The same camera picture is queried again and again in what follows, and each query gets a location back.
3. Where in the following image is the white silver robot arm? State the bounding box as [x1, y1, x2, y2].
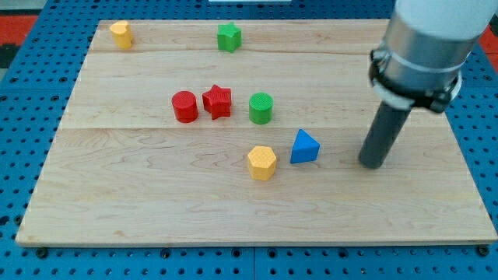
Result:
[369, 0, 497, 113]

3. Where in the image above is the blue triangle block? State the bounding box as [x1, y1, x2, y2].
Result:
[289, 129, 321, 164]

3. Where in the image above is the yellow hexagon block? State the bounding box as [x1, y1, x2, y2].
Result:
[247, 145, 277, 180]

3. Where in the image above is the green cylinder block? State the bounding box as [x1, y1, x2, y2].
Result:
[249, 92, 273, 124]

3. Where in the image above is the red star block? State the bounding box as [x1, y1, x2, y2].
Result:
[202, 85, 232, 120]

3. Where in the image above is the wooden board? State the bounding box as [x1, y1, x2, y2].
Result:
[16, 19, 497, 247]

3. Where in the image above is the red cylinder block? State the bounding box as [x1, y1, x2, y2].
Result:
[171, 91, 198, 123]

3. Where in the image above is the green star block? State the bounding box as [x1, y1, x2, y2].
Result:
[216, 22, 242, 53]

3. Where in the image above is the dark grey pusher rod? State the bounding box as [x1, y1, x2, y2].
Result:
[358, 102, 411, 170]

